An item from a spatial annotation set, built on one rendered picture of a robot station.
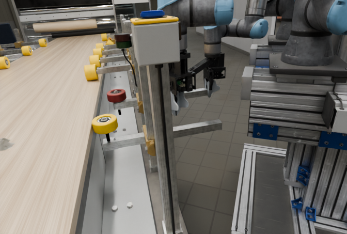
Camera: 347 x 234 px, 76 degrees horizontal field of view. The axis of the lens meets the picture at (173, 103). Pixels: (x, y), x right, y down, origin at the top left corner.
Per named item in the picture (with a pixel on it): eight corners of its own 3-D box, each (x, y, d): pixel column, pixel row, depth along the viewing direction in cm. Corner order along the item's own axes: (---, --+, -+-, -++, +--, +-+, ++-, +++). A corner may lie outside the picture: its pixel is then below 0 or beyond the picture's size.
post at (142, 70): (160, 165, 83) (145, 32, 64) (161, 171, 80) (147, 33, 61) (151, 167, 83) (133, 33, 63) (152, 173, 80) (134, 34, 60)
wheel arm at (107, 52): (164, 48, 171) (164, 43, 170) (166, 49, 168) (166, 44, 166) (97, 55, 162) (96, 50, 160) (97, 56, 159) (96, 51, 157)
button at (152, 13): (162, 20, 39) (161, 9, 38) (167, 21, 35) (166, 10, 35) (139, 21, 38) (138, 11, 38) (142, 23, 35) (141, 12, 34)
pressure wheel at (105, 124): (109, 138, 83) (103, 110, 78) (126, 143, 79) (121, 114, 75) (93, 150, 77) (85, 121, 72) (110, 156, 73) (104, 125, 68)
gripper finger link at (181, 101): (184, 120, 69) (183, 93, 65) (173, 113, 74) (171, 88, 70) (192, 117, 71) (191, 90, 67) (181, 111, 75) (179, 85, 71)
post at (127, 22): (140, 95, 150) (130, 19, 131) (140, 97, 147) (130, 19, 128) (135, 96, 150) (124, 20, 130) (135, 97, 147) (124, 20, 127)
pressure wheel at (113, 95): (128, 109, 105) (124, 86, 101) (129, 117, 98) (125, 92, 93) (111, 112, 104) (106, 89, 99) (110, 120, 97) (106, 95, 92)
